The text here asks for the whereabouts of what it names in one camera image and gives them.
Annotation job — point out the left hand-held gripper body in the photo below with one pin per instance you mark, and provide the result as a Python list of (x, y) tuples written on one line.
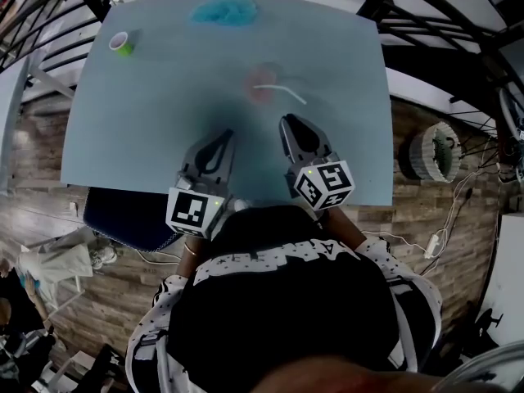
[(186, 211)]

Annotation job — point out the white sneakers pair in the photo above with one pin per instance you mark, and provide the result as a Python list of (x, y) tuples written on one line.
[(104, 256)]

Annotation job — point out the person's right forearm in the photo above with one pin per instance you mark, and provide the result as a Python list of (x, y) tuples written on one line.
[(344, 227)]

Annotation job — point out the black metal railing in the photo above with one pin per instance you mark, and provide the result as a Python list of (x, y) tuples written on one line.
[(90, 0)]

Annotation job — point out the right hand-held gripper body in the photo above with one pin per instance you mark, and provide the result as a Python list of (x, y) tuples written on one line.
[(323, 186)]

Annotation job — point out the person's white shoe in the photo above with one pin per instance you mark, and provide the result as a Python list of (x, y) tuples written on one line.
[(241, 205)]

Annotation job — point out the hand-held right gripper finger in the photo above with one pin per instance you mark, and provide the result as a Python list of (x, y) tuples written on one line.
[(290, 150), (324, 145)]

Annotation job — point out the white cabinet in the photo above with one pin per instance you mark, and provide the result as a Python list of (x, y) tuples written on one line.
[(505, 268)]

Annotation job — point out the white power adapter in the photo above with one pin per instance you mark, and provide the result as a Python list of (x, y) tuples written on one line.
[(432, 247)]

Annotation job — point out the person's left forearm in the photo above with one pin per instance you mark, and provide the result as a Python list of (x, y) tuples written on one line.
[(189, 264)]

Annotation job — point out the clear pink cup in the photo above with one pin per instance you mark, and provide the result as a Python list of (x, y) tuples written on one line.
[(262, 96)]

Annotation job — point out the grey curved headset rim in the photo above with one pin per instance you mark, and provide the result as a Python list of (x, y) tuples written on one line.
[(491, 362)]

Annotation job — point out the white table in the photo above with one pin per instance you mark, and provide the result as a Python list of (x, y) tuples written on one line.
[(10, 117)]

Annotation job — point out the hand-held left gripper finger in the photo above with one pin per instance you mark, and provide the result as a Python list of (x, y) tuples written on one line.
[(226, 170), (190, 164)]

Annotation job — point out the green paper cup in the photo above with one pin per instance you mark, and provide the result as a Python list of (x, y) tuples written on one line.
[(125, 49)]

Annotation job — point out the teal plastic item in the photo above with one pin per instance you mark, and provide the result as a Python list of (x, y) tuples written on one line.
[(32, 281)]

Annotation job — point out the bicycle wheel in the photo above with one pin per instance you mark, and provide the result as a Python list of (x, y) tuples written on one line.
[(506, 113)]

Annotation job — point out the blue fluffy cloth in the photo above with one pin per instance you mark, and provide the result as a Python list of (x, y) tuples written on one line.
[(223, 12)]

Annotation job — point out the person's head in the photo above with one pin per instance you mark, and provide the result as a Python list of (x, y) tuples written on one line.
[(348, 379)]

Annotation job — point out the person's black white shirt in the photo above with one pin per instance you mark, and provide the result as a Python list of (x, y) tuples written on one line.
[(286, 301)]

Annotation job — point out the white fabric bag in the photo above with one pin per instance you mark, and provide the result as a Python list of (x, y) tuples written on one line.
[(61, 260)]

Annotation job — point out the white ribbed basket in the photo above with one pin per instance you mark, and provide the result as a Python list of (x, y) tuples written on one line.
[(421, 158)]

